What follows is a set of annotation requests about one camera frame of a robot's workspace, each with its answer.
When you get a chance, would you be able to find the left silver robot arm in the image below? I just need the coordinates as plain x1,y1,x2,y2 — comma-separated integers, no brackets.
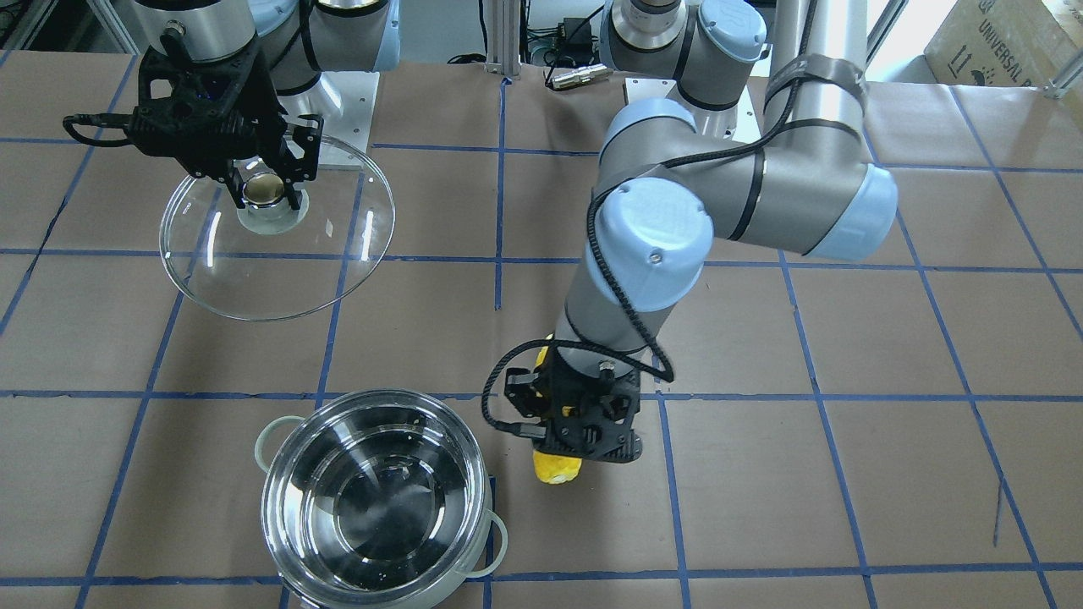
482,1,899,463

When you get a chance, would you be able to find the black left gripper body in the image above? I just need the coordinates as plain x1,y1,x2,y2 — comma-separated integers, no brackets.
504,352,643,464

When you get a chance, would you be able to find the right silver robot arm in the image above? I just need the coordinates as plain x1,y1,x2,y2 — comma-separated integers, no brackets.
123,1,401,211

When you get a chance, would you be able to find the aluminium frame post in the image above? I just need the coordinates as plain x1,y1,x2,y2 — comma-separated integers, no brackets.
482,1,525,81

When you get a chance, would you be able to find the pale green cooking pot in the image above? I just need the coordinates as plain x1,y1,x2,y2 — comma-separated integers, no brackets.
255,389,509,608

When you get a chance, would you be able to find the yellow corn cob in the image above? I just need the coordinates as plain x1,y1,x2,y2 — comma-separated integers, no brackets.
531,334,585,487

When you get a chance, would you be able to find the glass pot lid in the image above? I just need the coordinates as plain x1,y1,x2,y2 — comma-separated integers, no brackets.
159,137,396,322

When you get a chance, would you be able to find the cardboard box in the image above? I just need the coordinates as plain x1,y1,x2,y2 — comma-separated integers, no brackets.
924,1,1082,86

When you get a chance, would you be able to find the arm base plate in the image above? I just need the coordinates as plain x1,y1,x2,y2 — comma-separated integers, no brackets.
279,72,382,168
624,76,775,145

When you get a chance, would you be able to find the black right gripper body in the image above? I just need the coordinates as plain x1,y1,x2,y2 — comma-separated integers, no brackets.
127,38,322,182

